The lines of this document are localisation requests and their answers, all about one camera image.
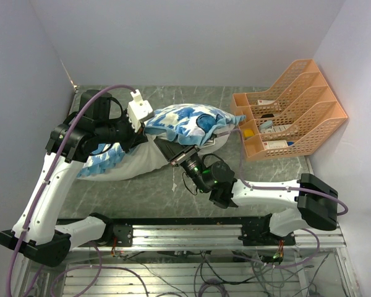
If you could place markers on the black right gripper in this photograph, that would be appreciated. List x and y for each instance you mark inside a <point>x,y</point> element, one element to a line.
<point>174,152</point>

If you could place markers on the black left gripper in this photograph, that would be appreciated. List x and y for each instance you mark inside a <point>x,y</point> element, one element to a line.
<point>135,138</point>

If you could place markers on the white pillow insert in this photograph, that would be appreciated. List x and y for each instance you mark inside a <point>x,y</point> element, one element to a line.
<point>145,158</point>

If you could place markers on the blue houndstooth bear pillowcase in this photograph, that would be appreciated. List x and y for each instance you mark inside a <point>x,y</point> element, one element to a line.
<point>186,124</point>

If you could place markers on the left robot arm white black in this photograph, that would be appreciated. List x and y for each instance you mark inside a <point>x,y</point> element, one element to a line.
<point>36,234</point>

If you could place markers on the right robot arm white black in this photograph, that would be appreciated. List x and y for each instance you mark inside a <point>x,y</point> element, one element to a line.
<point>307,201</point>

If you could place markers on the yellow object in organizer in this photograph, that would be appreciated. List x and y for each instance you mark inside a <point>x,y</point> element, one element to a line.
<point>248,133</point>

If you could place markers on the light blue stapler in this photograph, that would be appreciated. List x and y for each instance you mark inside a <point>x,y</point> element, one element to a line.
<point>265,125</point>

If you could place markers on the white box in back slot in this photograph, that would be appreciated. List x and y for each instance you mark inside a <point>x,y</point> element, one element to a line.
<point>264,102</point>

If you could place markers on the white red box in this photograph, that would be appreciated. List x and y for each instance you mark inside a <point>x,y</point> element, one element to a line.
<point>276,144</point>

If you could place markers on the orange plastic file organizer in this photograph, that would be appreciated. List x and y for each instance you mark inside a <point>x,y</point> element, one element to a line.
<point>305,113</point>

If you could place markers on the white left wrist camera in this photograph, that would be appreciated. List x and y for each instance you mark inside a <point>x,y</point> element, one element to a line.
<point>139,110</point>

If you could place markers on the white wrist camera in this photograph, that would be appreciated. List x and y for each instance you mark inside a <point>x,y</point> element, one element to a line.
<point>139,110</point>
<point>210,142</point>

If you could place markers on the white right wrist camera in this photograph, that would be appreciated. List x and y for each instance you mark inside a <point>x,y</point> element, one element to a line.
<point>210,142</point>

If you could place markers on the aluminium rail frame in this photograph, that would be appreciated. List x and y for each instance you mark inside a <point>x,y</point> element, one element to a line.
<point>200,237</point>

